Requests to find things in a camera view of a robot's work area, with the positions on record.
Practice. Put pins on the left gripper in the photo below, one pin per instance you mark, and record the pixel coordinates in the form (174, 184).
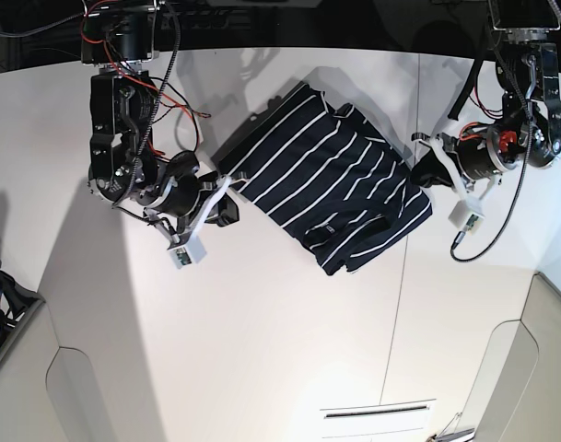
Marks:
(471, 163)

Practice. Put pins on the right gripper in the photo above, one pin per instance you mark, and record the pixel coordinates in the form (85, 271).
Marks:
(179, 202)

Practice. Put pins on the navy white striped T-shirt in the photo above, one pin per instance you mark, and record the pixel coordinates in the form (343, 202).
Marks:
(329, 178)

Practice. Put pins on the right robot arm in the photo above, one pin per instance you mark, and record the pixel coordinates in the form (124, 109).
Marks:
(118, 38)

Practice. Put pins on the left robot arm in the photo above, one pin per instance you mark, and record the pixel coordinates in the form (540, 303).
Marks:
(527, 128)

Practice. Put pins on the black round stool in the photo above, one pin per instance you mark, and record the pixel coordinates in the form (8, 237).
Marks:
(443, 38)

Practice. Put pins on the beige chair right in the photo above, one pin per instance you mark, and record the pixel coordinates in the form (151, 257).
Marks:
(516, 395)

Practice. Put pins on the beige chair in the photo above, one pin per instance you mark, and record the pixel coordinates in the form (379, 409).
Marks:
(516, 395)
(50, 391)

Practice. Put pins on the black ruler strip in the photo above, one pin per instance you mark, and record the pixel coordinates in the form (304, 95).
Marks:
(377, 412)

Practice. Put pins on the grey bin with blue tools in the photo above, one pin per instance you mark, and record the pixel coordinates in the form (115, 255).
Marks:
(17, 305)

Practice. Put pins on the scissors at table edge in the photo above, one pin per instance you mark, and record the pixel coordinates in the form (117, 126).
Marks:
(466, 435)

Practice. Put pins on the beige chair left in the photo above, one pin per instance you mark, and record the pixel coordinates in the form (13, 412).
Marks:
(50, 391)

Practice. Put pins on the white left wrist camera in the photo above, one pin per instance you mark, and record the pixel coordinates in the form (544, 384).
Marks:
(467, 215)

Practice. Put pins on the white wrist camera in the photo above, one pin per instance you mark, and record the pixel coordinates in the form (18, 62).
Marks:
(467, 215)
(191, 252)

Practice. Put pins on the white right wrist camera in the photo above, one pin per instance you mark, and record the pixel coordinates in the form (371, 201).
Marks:
(191, 252)

